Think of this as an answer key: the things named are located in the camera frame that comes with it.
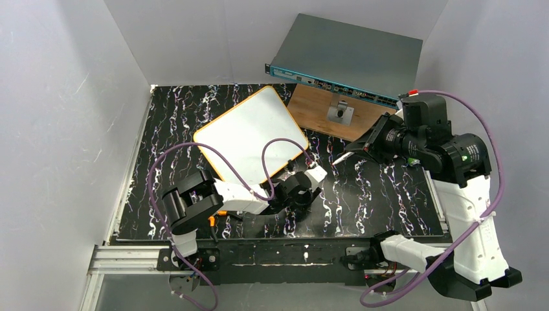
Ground red whiteboard marker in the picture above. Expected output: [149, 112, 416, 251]
[332, 152, 354, 166]

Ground yellow-framed whiteboard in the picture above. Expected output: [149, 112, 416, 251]
[193, 86, 309, 185]

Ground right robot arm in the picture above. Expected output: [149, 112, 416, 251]
[342, 90, 522, 302]

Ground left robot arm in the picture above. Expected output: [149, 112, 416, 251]
[162, 166, 327, 257]

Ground green and white tool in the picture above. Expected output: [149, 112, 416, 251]
[407, 158, 421, 167]

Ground wooden board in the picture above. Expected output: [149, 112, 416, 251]
[287, 84, 396, 141]

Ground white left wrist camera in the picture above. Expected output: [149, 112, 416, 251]
[305, 165, 327, 188]

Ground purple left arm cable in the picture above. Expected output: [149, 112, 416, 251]
[147, 137, 316, 311]

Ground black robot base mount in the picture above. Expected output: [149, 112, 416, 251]
[156, 237, 403, 286]

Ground grey metal bracket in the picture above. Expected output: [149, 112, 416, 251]
[327, 100, 354, 126]

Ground orange-handled pliers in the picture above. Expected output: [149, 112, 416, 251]
[208, 211, 243, 244]

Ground grey network switch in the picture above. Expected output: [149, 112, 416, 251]
[265, 13, 423, 109]

